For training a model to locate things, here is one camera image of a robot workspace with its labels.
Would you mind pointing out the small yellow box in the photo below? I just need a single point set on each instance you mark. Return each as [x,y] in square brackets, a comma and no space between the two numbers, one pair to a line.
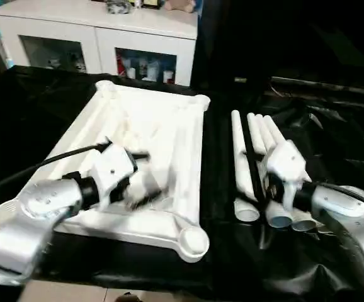
[148,3]

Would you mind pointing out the blue white ceramic pot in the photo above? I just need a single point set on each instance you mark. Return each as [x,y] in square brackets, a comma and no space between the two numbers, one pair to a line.
[119,6]

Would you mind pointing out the small yellow label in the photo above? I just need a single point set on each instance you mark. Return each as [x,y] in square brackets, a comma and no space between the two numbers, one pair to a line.
[240,80]

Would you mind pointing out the black work mat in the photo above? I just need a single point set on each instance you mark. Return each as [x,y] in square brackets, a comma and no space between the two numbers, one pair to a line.
[220,264]

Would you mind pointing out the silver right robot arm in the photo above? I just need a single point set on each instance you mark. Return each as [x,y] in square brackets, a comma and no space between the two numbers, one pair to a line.
[346,220]

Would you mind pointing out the white plastic table leg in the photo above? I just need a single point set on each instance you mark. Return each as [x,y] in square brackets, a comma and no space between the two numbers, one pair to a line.
[278,217]
[240,157]
[272,129]
[303,221]

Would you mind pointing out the black metal rail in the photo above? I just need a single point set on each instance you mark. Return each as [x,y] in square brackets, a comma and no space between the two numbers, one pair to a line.
[327,85]

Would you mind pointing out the white glass-door cabinet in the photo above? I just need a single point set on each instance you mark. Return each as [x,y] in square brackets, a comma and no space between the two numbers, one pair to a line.
[100,38]

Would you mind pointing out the white table top frame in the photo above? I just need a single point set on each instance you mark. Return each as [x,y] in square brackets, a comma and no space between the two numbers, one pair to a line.
[163,132]

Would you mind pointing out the beige plush toy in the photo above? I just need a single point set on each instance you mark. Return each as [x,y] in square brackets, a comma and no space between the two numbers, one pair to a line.
[179,5]

